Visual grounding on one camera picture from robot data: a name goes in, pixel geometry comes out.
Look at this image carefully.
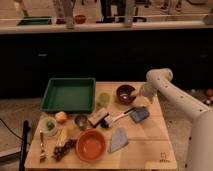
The dark brown bowl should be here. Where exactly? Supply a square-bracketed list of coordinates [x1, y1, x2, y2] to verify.
[116, 85, 136, 105]

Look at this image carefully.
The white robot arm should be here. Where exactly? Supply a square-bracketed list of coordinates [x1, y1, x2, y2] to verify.
[140, 68, 213, 171]

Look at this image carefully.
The green plastic tray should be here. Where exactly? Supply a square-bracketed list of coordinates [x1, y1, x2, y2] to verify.
[40, 78, 96, 113]

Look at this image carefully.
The distant green tray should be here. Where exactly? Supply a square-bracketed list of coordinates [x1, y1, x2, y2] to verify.
[18, 17, 52, 26]

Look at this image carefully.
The green cup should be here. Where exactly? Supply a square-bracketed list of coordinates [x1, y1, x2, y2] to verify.
[99, 93, 110, 107]

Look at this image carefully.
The wooden block brush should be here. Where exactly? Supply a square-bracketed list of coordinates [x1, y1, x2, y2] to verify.
[88, 108, 108, 127]

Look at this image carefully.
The black white dish brush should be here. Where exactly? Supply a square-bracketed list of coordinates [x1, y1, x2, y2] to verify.
[101, 107, 134, 128]

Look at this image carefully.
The blue grey sponge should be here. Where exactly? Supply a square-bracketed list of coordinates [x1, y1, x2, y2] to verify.
[130, 106, 150, 123]

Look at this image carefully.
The small metal cup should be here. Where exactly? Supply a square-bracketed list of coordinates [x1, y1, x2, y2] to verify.
[74, 115, 87, 130]

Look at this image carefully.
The orange fruit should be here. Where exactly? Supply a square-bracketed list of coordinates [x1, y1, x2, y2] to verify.
[55, 111, 67, 124]

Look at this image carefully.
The grey folded cloth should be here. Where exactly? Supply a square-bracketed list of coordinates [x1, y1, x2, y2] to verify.
[108, 128, 128, 153]

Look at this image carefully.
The yellow banana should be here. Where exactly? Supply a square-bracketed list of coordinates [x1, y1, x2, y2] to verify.
[56, 126, 68, 147]

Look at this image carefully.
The clear bowl with greens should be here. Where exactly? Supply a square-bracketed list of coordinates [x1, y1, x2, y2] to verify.
[39, 117, 58, 136]

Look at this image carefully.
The distant orange bowl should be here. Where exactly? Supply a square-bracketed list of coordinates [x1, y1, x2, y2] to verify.
[75, 15, 86, 24]

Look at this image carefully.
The bunch of dark grapes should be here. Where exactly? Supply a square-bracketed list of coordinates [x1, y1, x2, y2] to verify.
[52, 139, 77, 161]

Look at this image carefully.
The black stand pole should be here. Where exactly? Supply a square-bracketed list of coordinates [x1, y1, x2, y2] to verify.
[19, 120, 30, 171]

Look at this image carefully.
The silver fork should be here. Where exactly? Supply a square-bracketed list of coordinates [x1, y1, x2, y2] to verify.
[40, 131, 46, 162]

